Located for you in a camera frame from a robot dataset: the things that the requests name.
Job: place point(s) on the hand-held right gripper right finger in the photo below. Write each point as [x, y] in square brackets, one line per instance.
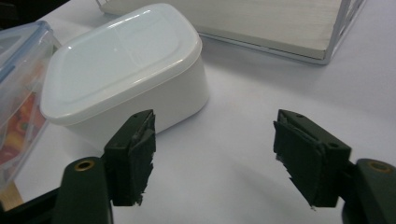
[308, 161]

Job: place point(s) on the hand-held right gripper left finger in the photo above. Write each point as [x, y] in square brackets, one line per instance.
[130, 161]

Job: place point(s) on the white lidded plastic container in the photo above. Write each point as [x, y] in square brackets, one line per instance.
[124, 71]

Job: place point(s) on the clear container with blue lid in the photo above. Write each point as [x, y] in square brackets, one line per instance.
[18, 102]

